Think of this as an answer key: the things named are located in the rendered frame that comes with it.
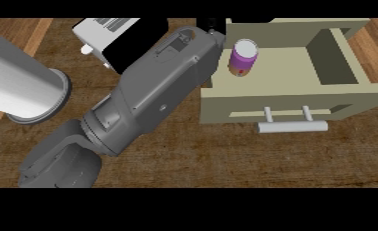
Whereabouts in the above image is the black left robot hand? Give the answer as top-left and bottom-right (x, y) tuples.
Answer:
(195, 17), (229, 38)

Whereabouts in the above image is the beige wooden cabinet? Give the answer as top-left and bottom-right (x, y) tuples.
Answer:
(209, 17), (378, 100)

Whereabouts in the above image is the white drawer handle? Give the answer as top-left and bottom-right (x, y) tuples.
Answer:
(257, 105), (329, 135)

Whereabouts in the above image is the grey metal cylinder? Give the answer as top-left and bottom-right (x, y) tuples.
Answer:
(0, 36), (74, 126)

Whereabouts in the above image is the purple can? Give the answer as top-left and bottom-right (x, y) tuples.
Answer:
(227, 38), (260, 78)

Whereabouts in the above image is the beige drawer front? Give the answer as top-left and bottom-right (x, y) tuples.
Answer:
(198, 84), (378, 125)

